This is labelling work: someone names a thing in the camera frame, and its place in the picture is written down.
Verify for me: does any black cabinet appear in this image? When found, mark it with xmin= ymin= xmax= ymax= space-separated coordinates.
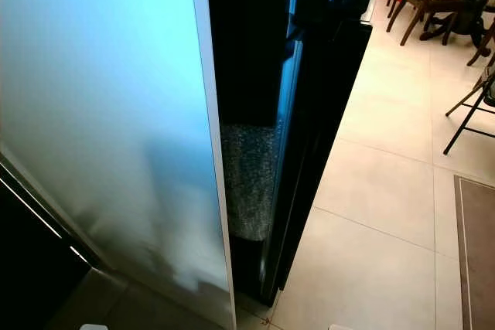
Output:
xmin=0 ymin=163 xmax=95 ymax=330

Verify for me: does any black metal folding chair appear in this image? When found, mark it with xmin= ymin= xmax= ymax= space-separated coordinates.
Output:
xmin=442 ymin=63 xmax=495 ymax=156

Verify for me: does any grey floor mat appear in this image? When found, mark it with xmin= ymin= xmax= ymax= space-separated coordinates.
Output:
xmin=453 ymin=175 xmax=495 ymax=330

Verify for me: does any clear bubble wrap sheet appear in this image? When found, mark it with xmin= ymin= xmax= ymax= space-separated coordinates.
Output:
xmin=218 ymin=122 xmax=276 ymax=243

